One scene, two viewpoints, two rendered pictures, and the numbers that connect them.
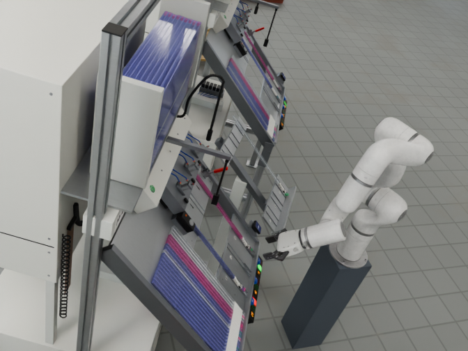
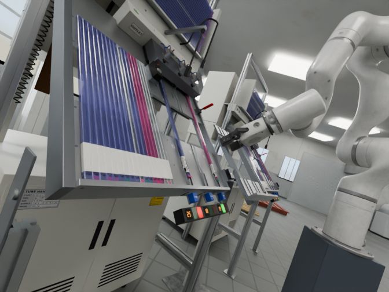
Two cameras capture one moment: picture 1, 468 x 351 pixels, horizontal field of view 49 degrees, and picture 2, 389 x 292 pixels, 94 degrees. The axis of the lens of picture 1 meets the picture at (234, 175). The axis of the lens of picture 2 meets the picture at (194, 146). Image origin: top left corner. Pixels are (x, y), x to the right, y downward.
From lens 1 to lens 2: 181 cm
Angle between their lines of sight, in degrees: 53
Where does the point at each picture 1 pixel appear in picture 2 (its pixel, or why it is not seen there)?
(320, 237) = (288, 103)
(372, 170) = (348, 24)
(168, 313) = (62, 29)
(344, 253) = (333, 230)
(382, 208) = (378, 146)
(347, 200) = (320, 58)
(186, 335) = (59, 63)
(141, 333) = not seen: hidden behind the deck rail
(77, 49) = not seen: outside the picture
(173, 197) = (154, 48)
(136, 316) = not seen: hidden behind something
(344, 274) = (337, 259)
